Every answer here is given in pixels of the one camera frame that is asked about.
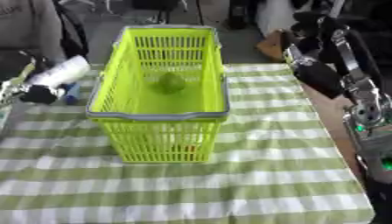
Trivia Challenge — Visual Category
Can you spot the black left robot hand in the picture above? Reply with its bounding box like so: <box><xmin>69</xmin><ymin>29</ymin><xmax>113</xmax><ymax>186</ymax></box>
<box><xmin>18</xmin><ymin>83</ymin><xmax>67</xmax><ymax>105</ymax></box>

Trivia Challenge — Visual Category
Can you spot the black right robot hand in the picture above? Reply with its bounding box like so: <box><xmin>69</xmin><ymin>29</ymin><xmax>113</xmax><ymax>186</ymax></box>
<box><xmin>282</xmin><ymin>10</ymin><xmax>383</xmax><ymax>101</ymax></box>

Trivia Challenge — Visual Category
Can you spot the small blue object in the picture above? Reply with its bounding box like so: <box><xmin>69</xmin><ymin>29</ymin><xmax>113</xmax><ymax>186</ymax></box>
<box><xmin>62</xmin><ymin>82</ymin><xmax>83</xmax><ymax>106</ymax></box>

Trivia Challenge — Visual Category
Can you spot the brown bag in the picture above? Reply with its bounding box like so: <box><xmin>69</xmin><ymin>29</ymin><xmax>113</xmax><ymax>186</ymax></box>
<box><xmin>255</xmin><ymin>29</ymin><xmax>291</xmax><ymax>63</ymax></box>

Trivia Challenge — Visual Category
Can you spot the person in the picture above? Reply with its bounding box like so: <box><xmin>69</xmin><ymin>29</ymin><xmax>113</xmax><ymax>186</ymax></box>
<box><xmin>0</xmin><ymin>0</ymin><xmax>92</xmax><ymax>81</ymax></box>

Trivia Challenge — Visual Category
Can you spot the white bag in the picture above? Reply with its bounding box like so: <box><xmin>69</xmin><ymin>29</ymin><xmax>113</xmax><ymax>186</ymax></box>
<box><xmin>254</xmin><ymin>0</ymin><xmax>308</xmax><ymax>37</ymax></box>

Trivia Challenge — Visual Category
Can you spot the lime green plastic basket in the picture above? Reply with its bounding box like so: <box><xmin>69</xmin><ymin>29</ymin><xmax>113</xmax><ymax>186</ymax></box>
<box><xmin>84</xmin><ymin>24</ymin><xmax>232</xmax><ymax>164</ymax></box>

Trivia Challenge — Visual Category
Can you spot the green round toy fruit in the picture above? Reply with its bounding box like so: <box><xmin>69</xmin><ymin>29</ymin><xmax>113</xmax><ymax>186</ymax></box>
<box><xmin>154</xmin><ymin>72</ymin><xmax>189</xmax><ymax>95</ymax></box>

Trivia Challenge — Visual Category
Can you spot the black chair base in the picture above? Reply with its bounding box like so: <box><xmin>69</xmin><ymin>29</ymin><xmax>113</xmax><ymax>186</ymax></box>
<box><xmin>129</xmin><ymin>0</ymin><xmax>189</xmax><ymax>25</ymax></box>

